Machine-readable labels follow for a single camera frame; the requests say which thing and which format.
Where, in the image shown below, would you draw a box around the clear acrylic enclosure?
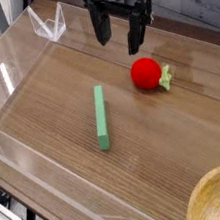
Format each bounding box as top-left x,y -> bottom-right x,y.
0,0 -> 220,220

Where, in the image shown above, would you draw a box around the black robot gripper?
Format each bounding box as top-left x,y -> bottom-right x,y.
84,0 -> 153,55

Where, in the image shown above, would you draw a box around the green rectangular block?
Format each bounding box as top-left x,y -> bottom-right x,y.
94,85 -> 110,151

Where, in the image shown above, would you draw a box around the red plush fruit green leaves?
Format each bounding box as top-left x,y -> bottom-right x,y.
130,57 -> 172,90

